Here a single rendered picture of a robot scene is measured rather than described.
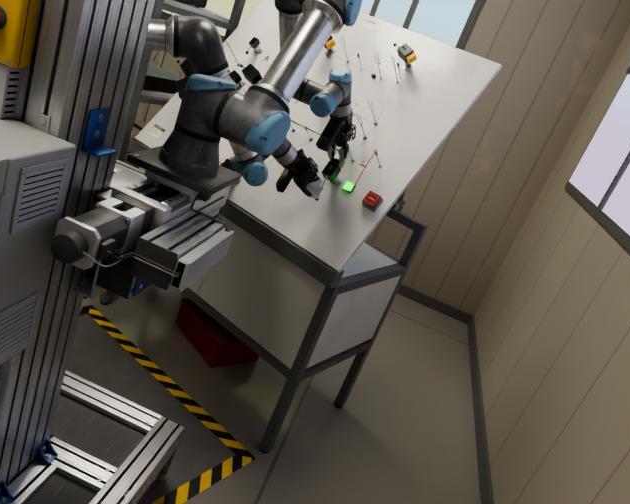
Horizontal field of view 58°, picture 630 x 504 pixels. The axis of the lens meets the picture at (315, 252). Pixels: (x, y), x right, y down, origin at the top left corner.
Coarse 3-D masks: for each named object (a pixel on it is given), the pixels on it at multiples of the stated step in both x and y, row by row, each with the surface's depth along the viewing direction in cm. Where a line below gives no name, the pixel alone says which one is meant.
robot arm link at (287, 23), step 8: (280, 0) 152; (288, 0) 150; (296, 0) 148; (280, 8) 155; (288, 8) 153; (296, 8) 154; (280, 16) 159; (288, 16) 157; (296, 16) 157; (280, 24) 162; (288, 24) 160; (296, 24) 160; (280, 32) 164; (288, 32) 162; (280, 40) 167; (280, 48) 170; (304, 80) 182; (296, 96) 183
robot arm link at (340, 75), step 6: (330, 72) 185; (336, 72) 184; (342, 72) 184; (348, 72) 184; (330, 78) 185; (336, 78) 184; (342, 78) 183; (348, 78) 184; (342, 84) 184; (348, 84) 186; (348, 90) 187; (348, 96) 189; (342, 102) 189; (348, 102) 190
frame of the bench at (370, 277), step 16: (368, 272) 227; (384, 272) 233; (400, 272) 246; (336, 288) 203; (352, 288) 214; (208, 304) 241; (320, 304) 207; (224, 320) 236; (320, 320) 208; (240, 336) 232; (256, 352) 227; (304, 352) 213; (352, 352) 250; (368, 352) 267; (288, 368) 219; (304, 368) 217; (320, 368) 230; (352, 368) 269; (288, 384) 220; (352, 384) 273; (288, 400) 221; (336, 400) 276; (272, 416) 226; (272, 432) 227
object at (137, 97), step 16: (160, 0) 234; (176, 0) 252; (240, 0) 265; (160, 16) 301; (208, 16) 260; (240, 16) 270; (144, 64) 243; (144, 96) 253; (160, 96) 262; (128, 112) 250; (128, 128) 253
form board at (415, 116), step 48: (240, 48) 259; (336, 48) 243; (384, 48) 236; (432, 48) 229; (384, 96) 225; (432, 96) 219; (144, 144) 249; (384, 144) 215; (432, 144) 210; (240, 192) 223; (288, 192) 217; (336, 192) 212; (384, 192) 206; (336, 240) 203
